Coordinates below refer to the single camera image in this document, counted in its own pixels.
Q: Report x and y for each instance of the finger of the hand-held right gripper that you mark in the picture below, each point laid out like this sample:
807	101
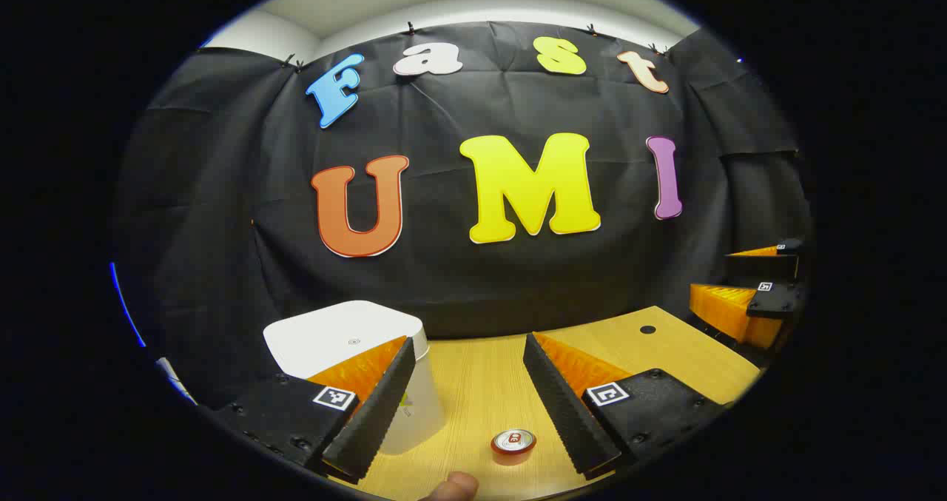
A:
773	301
762	266

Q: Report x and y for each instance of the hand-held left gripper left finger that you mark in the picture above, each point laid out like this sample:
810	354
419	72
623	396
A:
377	412

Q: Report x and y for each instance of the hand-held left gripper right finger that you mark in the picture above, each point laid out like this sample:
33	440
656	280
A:
566	412

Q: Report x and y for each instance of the red pop can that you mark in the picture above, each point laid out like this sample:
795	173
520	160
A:
513	442

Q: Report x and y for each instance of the white desktop garbage bin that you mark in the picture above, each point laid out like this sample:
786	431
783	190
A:
340	331

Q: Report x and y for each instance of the wooden desktop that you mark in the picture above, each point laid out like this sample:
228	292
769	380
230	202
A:
481	382

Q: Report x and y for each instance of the black backdrop cloth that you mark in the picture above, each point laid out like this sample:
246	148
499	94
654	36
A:
444	279

